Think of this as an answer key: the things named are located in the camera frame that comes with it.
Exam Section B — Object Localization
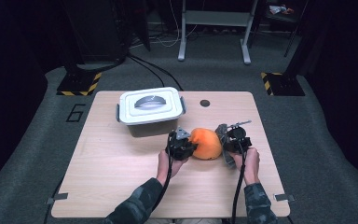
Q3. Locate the orange and white clutter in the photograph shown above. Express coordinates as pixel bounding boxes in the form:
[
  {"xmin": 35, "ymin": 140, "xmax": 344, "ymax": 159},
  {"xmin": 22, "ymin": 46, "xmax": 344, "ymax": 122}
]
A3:
[{"xmin": 268, "ymin": 4, "xmax": 295, "ymax": 16}]

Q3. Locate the left hand-held gripper cable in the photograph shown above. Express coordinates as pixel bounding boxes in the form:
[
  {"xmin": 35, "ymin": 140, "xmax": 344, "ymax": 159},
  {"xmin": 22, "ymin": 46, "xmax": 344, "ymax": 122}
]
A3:
[{"xmin": 150, "ymin": 132, "xmax": 176, "ymax": 213}]

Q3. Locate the grey cloth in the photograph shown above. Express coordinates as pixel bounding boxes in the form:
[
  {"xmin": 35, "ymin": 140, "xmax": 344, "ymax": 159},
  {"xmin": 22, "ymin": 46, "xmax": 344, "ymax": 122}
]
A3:
[{"xmin": 214, "ymin": 123, "xmax": 237, "ymax": 170}]

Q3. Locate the black base with yellow stripes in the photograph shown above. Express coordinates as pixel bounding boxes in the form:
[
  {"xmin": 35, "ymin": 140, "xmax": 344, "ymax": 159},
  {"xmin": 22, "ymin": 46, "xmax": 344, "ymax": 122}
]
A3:
[
  {"xmin": 56, "ymin": 72, "xmax": 103, "ymax": 96},
  {"xmin": 260, "ymin": 72, "xmax": 306, "ymax": 97}
]

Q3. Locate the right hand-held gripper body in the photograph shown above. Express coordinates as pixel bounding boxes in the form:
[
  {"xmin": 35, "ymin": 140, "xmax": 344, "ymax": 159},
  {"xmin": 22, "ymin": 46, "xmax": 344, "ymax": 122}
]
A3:
[{"xmin": 225, "ymin": 119, "xmax": 253, "ymax": 154}]

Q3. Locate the person's left hand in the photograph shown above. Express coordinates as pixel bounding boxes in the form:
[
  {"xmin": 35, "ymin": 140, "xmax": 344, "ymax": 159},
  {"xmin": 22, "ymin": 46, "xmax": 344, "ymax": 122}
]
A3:
[{"xmin": 156, "ymin": 149, "xmax": 189, "ymax": 187}]

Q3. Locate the white box lid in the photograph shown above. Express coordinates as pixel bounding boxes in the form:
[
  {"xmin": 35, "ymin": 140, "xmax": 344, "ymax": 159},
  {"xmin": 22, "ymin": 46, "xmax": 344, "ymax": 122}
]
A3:
[{"xmin": 115, "ymin": 86, "xmax": 187, "ymax": 126}]

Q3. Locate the white cable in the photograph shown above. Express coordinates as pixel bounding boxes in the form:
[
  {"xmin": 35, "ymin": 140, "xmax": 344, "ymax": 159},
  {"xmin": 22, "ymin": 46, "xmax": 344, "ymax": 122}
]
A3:
[{"xmin": 155, "ymin": 0, "xmax": 200, "ymax": 49}]

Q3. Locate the black cabinet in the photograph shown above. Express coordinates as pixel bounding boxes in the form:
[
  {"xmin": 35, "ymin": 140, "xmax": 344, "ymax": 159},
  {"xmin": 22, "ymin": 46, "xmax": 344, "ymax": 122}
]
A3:
[{"xmin": 63, "ymin": 0, "xmax": 129, "ymax": 63}]

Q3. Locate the brown transparent storage box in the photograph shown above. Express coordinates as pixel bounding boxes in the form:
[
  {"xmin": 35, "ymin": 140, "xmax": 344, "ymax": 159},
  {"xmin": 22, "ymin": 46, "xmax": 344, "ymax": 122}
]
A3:
[{"xmin": 127, "ymin": 119, "xmax": 180, "ymax": 138}]

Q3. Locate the right hand-held gripper cable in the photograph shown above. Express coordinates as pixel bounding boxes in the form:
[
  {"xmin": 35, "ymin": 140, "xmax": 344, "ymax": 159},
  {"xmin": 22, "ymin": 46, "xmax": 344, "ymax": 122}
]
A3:
[{"xmin": 231, "ymin": 139, "xmax": 248, "ymax": 224}]

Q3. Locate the black floor cable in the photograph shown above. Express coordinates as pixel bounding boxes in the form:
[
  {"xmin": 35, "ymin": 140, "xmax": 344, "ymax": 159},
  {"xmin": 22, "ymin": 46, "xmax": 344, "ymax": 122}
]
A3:
[
  {"xmin": 127, "ymin": 55, "xmax": 166, "ymax": 90},
  {"xmin": 129, "ymin": 53, "xmax": 185, "ymax": 91}
]

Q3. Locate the person's right hand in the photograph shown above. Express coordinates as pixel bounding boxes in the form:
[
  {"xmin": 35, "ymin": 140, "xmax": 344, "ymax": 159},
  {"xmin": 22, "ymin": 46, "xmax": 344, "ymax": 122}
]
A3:
[{"xmin": 231, "ymin": 147, "xmax": 261, "ymax": 186}]

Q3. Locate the orange plush toy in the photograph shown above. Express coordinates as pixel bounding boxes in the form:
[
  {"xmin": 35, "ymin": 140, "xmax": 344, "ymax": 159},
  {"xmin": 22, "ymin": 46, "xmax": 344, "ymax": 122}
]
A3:
[{"xmin": 188, "ymin": 127, "xmax": 224, "ymax": 161}]

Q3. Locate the white metal stand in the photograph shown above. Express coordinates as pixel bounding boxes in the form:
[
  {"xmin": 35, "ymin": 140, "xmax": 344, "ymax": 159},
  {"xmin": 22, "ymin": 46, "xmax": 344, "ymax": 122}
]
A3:
[{"xmin": 177, "ymin": 0, "xmax": 259, "ymax": 65}]

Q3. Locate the hand-held gripper cable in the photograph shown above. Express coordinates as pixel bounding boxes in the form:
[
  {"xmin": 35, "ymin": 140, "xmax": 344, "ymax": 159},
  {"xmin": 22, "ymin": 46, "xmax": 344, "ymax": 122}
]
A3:
[
  {"xmin": 231, "ymin": 139, "xmax": 248, "ymax": 224},
  {"xmin": 150, "ymin": 132, "xmax": 176, "ymax": 213}
]

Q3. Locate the grey tape strip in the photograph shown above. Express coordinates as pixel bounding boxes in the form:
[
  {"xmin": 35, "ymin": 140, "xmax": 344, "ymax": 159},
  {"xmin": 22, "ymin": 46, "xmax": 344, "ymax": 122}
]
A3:
[
  {"xmin": 273, "ymin": 193, "xmax": 296, "ymax": 203},
  {"xmin": 46, "ymin": 192, "xmax": 69, "ymax": 205}
]

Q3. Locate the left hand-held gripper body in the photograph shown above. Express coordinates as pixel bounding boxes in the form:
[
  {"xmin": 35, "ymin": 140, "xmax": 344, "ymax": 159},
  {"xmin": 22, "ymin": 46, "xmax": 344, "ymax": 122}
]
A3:
[{"xmin": 166, "ymin": 125, "xmax": 197, "ymax": 161}]

